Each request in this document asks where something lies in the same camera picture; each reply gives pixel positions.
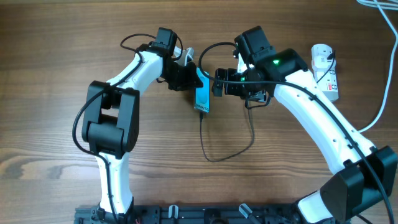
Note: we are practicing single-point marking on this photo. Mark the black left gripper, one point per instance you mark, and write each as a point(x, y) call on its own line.
point(189, 80)

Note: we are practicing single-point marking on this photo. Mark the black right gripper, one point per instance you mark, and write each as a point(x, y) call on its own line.
point(229, 74)

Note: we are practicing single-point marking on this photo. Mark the blue screen Galaxy smartphone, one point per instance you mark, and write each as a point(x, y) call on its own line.
point(202, 94)

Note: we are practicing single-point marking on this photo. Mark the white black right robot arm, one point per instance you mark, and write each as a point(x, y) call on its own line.
point(362, 174)

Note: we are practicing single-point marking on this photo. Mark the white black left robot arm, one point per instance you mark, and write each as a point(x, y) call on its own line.
point(110, 119)

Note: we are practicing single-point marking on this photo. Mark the white USB charger plug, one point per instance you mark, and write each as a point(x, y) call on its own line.
point(321, 62)

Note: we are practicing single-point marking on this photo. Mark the white power strip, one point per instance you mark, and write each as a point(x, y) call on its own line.
point(326, 79)

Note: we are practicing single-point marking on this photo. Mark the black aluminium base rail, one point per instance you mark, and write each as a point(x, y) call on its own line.
point(174, 214)

